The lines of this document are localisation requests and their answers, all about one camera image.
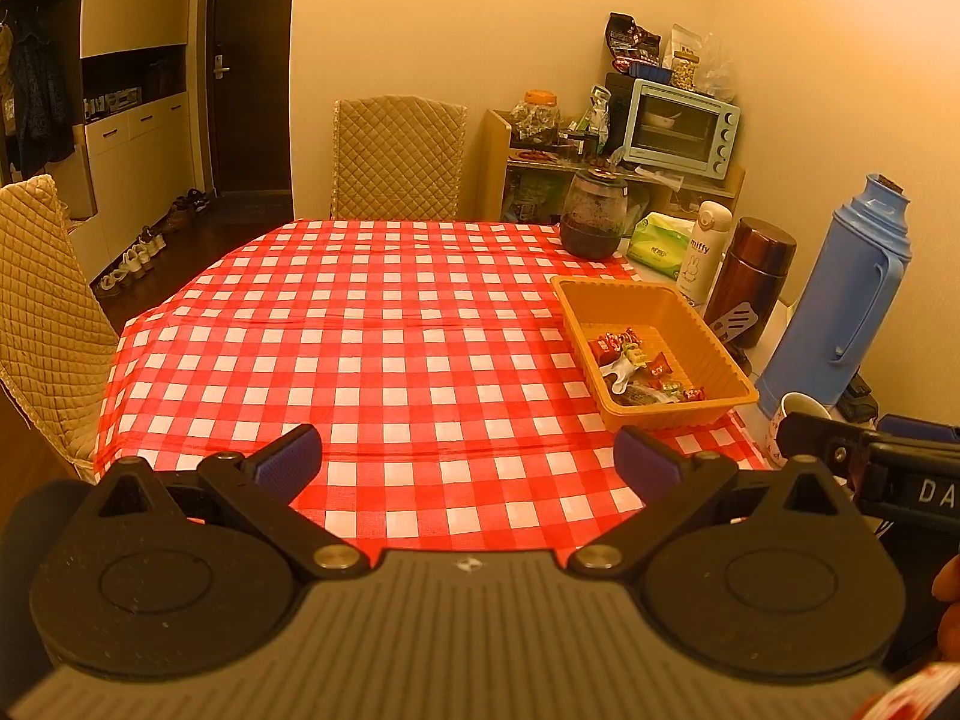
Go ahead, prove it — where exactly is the red patterned clothing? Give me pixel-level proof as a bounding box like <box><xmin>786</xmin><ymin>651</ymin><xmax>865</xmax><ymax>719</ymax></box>
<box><xmin>859</xmin><ymin>660</ymin><xmax>960</xmax><ymax>720</ymax></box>

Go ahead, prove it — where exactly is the clear plastic bag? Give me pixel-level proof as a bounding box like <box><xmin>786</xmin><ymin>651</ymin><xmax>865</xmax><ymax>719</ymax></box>
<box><xmin>697</xmin><ymin>34</ymin><xmax>740</xmax><ymax>102</ymax></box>

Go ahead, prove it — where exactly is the red checked tablecloth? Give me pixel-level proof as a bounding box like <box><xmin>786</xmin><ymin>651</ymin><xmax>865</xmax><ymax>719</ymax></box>
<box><xmin>94</xmin><ymin>217</ymin><xmax>773</xmax><ymax>548</ymax></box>

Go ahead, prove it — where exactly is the dark hanging jacket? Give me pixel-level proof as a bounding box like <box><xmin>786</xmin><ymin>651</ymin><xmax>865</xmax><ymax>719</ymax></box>
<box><xmin>7</xmin><ymin>22</ymin><xmax>76</xmax><ymax>173</ymax></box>

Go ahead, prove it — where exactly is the jar with orange lid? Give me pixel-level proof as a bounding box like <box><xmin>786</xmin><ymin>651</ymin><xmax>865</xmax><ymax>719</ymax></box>
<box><xmin>510</xmin><ymin>90</ymin><xmax>562</xmax><ymax>145</ymax></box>

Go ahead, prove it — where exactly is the dark snack bag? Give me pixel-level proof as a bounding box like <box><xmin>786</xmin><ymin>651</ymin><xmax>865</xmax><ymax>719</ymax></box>
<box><xmin>604</xmin><ymin>13</ymin><xmax>662</xmax><ymax>80</ymax></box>

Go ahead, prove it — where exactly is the white green snack packet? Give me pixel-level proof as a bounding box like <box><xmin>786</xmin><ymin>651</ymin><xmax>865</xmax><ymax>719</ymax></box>
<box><xmin>600</xmin><ymin>345</ymin><xmax>655</xmax><ymax>396</ymax></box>

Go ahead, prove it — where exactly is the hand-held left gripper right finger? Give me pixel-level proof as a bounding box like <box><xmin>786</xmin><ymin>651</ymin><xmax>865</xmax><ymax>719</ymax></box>
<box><xmin>568</xmin><ymin>425</ymin><xmax>856</xmax><ymax>580</ymax></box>

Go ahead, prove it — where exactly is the glass jar with dark contents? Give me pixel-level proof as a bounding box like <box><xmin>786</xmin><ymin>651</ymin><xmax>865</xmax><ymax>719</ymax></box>
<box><xmin>559</xmin><ymin>167</ymin><xmax>629</xmax><ymax>258</ymax></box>

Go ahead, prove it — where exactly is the beige quilted chair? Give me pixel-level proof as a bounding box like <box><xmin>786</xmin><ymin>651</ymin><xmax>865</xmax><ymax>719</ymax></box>
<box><xmin>0</xmin><ymin>174</ymin><xmax>121</xmax><ymax>485</ymax></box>
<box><xmin>330</xmin><ymin>95</ymin><xmax>467</xmax><ymax>221</ymax></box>

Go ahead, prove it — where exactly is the blue thermos flask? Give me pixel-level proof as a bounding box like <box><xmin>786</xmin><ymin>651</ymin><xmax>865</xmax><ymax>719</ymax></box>
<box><xmin>756</xmin><ymin>174</ymin><xmax>914</xmax><ymax>421</ymax></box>

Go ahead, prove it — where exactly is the wooden shelf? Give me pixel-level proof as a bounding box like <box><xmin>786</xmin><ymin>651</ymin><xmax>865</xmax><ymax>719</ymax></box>
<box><xmin>476</xmin><ymin>109</ymin><xmax>747</xmax><ymax>230</ymax></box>

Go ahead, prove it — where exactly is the green tissue pack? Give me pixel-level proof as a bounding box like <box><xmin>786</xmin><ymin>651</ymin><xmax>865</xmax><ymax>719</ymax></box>
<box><xmin>626</xmin><ymin>211</ymin><xmax>697</xmax><ymax>278</ymax></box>

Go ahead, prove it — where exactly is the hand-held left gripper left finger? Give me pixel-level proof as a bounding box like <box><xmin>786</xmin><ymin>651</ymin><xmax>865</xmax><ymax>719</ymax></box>
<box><xmin>86</xmin><ymin>424</ymin><xmax>370</xmax><ymax>580</ymax></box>

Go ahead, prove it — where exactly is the black power adapter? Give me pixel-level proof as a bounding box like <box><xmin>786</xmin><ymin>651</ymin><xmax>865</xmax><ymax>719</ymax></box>
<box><xmin>836</xmin><ymin>375</ymin><xmax>876</xmax><ymax>422</ymax></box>

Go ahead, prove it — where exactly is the brown metal thermos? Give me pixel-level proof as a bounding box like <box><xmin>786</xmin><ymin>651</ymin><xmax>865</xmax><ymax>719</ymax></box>
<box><xmin>703</xmin><ymin>216</ymin><xmax>798</xmax><ymax>350</ymax></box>

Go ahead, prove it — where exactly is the light blue toaster oven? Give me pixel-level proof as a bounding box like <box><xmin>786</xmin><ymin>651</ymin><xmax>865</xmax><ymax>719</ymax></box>
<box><xmin>622</xmin><ymin>77</ymin><xmax>742</xmax><ymax>179</ymax></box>

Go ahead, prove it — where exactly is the yellow plastic tray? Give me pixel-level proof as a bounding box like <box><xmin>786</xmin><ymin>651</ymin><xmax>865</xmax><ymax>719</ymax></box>
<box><xmin>550</xmin><ymin>275</ymin><xmax>760</xmax><ymax>430</ymax></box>

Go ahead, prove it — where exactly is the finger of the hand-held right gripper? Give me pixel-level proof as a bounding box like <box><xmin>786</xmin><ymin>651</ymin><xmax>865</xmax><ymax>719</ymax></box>
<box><xmin>776</xmin><ymin>412</ymin><xmax>875</xmax><ymax>470</ymax></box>
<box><xmin>877</xmin><ymin>415</ymin><xmax>960</xmax><ymax>445</ymax></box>

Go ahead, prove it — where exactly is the white slotted spatula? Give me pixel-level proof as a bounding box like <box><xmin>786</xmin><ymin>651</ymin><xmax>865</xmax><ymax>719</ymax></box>
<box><xmin>709</xmin><ymin>304</ymin><xmax>758</xmax><ymax>346</ymax></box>

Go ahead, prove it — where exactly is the green white snack bag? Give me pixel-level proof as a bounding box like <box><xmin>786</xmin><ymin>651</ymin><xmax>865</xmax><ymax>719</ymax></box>
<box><xmin>581</xmin><ymin>86</ymin><xmax>614</xmax><ymax>158</ymax></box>

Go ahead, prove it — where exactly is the white patterned mug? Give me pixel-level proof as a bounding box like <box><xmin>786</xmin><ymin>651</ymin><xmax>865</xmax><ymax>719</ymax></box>
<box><xmin>765</xmin><ymin>391</ymin><xmax>833</xmax><ymax>470</ymax></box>

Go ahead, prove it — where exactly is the dark wooden door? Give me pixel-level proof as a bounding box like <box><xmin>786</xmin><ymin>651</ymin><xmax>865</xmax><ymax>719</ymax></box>
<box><xmin>202</xmin><ymin>0</ymin><xmax>295</xmax><ymax>200</ymax></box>

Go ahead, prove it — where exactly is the white drink bottle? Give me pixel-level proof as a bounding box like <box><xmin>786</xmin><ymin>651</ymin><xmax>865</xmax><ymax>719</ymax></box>
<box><xmin>675</xmin><ymin>200</ymin><xmax>734</xmax><ymax>308</ymax></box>

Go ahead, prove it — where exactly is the person's right hand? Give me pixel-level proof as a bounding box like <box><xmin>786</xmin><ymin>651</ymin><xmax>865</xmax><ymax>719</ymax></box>
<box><xmin>930</xmin><ymin>551</ymin><xmax>960</xmax><ymax>605</ymax></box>

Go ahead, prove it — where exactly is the row of shoes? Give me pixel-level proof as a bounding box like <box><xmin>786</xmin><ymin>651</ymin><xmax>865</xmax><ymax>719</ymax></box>
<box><xmin>94</xmin><ymin>187</ymin><xmax>212</xmax><ymax>301</ymax></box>

